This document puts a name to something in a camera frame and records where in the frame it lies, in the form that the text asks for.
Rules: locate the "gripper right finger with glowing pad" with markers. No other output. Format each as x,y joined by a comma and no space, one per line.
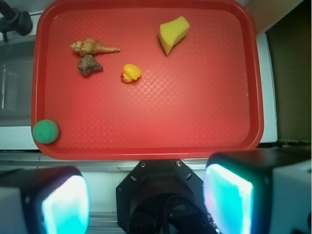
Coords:
262,191

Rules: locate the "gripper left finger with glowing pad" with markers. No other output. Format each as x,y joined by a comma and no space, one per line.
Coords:
44,201

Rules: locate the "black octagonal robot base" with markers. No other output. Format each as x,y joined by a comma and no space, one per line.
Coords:
162,197

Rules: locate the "brown rock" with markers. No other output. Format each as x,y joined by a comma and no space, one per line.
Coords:
88,65

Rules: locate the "green ball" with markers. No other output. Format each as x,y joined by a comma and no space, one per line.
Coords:
45,131

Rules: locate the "red plastic tray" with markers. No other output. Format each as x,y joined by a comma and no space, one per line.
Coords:
204,97

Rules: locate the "yellow rubber duck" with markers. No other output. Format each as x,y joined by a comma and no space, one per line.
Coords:
130,72

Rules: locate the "tan spiral seashell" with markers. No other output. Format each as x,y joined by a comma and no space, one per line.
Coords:
91,46

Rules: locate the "black clamp knob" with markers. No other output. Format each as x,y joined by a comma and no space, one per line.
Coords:
14,20

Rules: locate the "yellow sponge piece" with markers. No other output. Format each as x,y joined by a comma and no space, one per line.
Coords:
172,32

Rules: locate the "aluminium frame rail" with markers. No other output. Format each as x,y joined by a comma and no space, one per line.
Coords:
10,160

